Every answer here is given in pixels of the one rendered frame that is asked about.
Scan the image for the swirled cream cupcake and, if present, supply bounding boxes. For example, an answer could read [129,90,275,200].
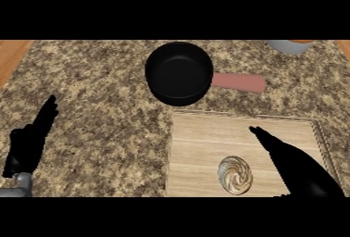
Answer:
[217,156,254,196]

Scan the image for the black pan with pink handle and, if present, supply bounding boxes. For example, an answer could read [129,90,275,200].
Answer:
[143,42,267,107]

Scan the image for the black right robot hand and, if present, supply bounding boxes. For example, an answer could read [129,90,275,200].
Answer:
[248,125,347,198]

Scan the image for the pale grey cup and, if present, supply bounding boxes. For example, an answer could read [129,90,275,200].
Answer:
[264,40,315,56]

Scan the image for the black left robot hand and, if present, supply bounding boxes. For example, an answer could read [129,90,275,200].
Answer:
[2,94,61,179]

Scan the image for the pale wooden tray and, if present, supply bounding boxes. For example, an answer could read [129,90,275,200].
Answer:
[164,108,343,198]

